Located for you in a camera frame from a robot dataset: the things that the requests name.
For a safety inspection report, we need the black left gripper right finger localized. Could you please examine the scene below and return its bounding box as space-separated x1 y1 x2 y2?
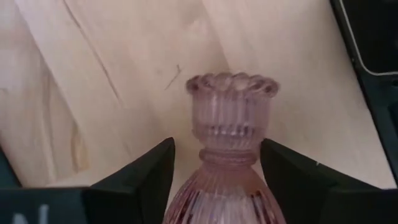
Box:
260 138 398 224

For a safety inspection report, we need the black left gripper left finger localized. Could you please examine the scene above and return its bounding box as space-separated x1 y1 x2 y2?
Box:
0 137 176 224

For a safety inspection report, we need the black aluminium table frame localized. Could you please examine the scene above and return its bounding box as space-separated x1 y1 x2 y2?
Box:
328 0 398 187

